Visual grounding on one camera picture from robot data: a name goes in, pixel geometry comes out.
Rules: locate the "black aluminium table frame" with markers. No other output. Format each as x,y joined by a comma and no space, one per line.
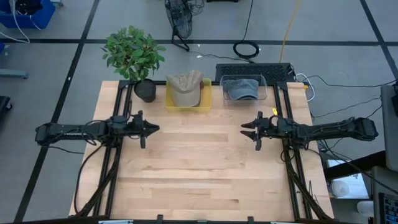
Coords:
123,84

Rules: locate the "black keypad device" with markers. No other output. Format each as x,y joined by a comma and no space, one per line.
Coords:
388,208

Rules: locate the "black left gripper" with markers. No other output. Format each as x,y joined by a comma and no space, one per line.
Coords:
136,127

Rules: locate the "grey metal table foot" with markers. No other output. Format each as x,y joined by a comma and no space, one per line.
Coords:
14,74

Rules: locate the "black floor fan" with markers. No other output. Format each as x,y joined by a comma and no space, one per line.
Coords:
178,15

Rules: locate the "small yellow tag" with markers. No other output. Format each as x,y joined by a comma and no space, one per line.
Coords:
275,111

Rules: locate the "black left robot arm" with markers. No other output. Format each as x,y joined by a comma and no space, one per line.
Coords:
71,130

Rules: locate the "blue-grey baseball cap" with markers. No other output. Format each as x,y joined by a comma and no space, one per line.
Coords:
242,89

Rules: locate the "green leafy plant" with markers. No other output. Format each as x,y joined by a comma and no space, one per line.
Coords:
133,53

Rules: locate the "white roll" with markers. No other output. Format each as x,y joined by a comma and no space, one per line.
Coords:
339,188

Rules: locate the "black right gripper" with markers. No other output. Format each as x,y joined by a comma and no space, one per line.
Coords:
273,129

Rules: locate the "clear plastic bin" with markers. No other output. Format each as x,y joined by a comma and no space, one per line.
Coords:
263,90

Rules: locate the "grey cabinet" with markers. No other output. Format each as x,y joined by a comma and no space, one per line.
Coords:
390,130

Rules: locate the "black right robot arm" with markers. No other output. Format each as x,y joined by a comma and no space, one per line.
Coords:
335,130

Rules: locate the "black caster base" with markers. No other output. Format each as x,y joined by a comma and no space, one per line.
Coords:
3,102

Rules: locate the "blue plastic bin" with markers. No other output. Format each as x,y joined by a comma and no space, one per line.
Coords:
46,15

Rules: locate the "yellow plastic bin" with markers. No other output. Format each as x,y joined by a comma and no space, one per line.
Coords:
186,109

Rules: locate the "beige baseball cap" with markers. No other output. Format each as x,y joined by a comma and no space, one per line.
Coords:
186,81
186,101

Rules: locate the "black perforated computer case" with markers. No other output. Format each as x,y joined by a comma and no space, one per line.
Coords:
255,70

